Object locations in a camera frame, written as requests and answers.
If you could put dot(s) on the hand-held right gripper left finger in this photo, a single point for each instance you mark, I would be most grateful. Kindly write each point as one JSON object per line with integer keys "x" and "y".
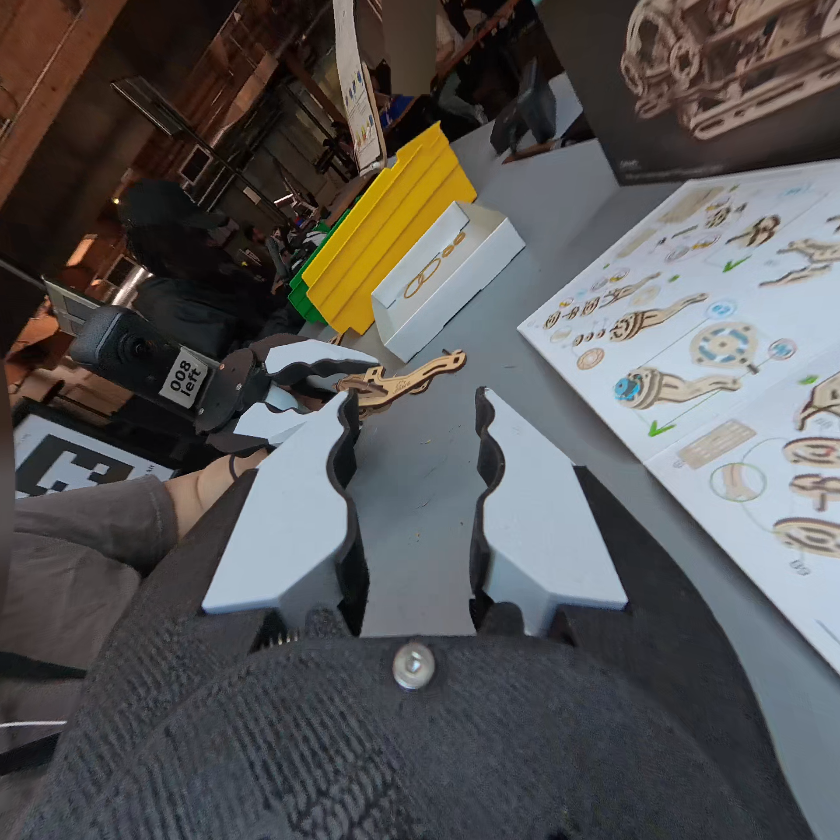
{"x": 282, "y": 525}

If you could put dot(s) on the wooden model arm assembly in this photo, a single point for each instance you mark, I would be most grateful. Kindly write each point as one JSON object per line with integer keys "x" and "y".
{"x": 420, "y": 375}

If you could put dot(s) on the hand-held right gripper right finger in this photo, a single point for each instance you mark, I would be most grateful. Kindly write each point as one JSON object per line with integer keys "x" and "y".
{"x": 544, "y": 531}

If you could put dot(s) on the stack of yellow plastic bins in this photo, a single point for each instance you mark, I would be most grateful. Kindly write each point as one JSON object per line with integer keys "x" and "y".
{"x": 387, "y": 223}

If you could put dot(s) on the person's grey shirt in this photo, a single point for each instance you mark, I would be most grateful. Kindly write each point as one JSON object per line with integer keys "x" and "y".
{"x": 39, "y": 617}

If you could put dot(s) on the white instruction booklet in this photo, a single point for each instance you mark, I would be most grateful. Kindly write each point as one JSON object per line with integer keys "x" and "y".
{"x": 689, "y": 426}

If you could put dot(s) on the person's left forearm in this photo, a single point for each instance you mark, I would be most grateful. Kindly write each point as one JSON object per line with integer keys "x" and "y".
{"x": 98, "y": 518}

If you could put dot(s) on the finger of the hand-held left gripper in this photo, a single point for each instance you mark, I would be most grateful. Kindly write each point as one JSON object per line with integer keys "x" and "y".
{"x": 269, "y": 430}
{"x": 308, "y": 354}

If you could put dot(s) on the white hanging poster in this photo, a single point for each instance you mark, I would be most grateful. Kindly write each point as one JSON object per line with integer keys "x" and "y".
{"x": 358, "y": 98}

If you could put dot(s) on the dark panel on wooden stand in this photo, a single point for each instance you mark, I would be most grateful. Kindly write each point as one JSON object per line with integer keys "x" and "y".
{"x": 525, "y": 118}

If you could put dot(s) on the black model kit box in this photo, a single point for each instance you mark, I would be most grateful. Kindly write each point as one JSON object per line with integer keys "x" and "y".
{"x": 604, "y": 98}

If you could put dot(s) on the white cardboard box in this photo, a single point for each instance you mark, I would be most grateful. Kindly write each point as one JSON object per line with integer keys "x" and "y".
{"x": 453, "y": 289}

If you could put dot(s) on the stack of green plastic bins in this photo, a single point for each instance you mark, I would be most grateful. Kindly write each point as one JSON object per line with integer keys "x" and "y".
{"x": 298, "y": 292}

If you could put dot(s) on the black and white marker board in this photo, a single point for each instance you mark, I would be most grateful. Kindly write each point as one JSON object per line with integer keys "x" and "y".
{"x": 65, "y": 459}

